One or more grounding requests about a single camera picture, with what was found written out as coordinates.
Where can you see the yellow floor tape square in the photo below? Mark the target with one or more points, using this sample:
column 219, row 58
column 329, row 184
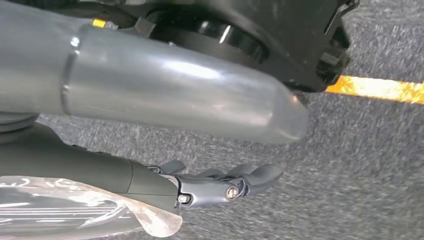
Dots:
column 381, row 88

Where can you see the clear plastic film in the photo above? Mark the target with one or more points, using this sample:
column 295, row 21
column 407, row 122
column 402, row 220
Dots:
column 66, row 212

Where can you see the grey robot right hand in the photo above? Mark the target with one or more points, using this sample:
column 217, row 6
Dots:
column 99, row 169

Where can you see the silver robot leg shell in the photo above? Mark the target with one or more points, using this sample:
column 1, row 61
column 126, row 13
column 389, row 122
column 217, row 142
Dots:
column 165, row 89

